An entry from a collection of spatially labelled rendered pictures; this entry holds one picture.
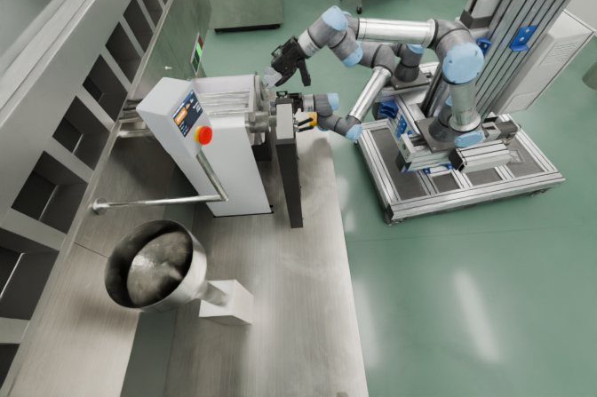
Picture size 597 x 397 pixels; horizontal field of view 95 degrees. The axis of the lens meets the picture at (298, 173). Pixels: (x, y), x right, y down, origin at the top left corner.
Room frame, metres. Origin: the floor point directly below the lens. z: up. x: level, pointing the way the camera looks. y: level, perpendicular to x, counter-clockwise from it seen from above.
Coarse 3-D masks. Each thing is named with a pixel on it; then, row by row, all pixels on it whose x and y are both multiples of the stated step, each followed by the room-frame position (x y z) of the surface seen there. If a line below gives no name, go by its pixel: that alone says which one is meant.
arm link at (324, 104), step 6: (318, 96) 0.91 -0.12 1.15; (324, 96) 0.91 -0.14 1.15; (330, 96) 0.91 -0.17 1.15; (336, 96) 0.90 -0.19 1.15; (318, 102) 0.89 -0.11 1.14; (324, 102) 0.88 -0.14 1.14; (330, 102) 0.88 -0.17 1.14; (336, 102) 0.88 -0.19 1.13; (318, 108) 0.88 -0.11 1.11; (324, 108) 0.88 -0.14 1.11; (330, 108) 0.87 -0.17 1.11; (336, 108) 0.88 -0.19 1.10; (324, 114) 0.88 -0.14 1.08; (330, 114) 0.88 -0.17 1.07
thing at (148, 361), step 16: (176, 176) 0.59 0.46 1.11; (176, 192) 0.54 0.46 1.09; (192, 192) 0.61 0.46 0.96; (176, 208) 0.48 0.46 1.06; (192, 208) 0.55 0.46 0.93; (192, 224) 0.48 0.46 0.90; (144, 320) 0.11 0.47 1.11; (160, 320) 0.12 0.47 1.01; (144, 336) 0.07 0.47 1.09; (160, 336) 0.08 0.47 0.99; (144, 352) 0.04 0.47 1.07; (160, 352) 0.04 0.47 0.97; (128, 368) 0.00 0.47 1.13; (144, 368) 0.00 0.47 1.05; (160, 368) 0.00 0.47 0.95; (128, 384) -0.03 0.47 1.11; (144, 384) -0.04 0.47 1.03; (160, 384) -0.04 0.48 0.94
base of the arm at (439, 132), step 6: (438, 120) 0.93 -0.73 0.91; (432, 126) 0.94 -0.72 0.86; (438, 126) 0.91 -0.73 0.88; (444, 126) 0.89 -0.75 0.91; (432, 132) 0.91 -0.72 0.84; (438, 132) 0.89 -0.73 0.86; (444, 132) 0.87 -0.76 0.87; (438, 138) 0.87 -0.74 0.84; (444, 138) 0.86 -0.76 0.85; (450, 138) 0.85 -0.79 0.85
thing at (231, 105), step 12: (204, 96) 0.61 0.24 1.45; (216, 96) 0.61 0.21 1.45; (228, 96) 0.61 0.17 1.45; (240, 96) 0.61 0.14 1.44; (252, 96) 0.59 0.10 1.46; (132, 108) 0.58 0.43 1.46; (204, 108) 0.58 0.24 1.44; (216, 108) 0.58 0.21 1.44; (228, 108) 0.57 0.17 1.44; (240, 108) 0.55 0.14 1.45; (252, 108) 0.54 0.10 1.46; (120, 120) 0.55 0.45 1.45; (132, 120) 0.54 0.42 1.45; (252, 120) 0.53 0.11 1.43
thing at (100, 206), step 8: (96, 200) 0.32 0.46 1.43; (104, 200) 0.33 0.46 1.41; (144, 200) 0.32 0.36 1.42; (152, 200) 0.32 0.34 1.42; (160, 200) 0.31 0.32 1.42; (168, 200) 0.31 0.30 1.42; (176, 200) 0.31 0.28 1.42; (184, 200) 0.31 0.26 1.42; (192, 200) 0.31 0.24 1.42; (200, 200) 0.31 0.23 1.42; (208, 200) 0.30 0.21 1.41; (216, 200) 0.30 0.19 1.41; (224, 200) 0.30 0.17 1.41; (96, 208) 0.31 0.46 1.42; (104, 208) 0.31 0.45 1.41; (112, 208) 0.31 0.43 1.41; (120, 208) 0.31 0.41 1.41
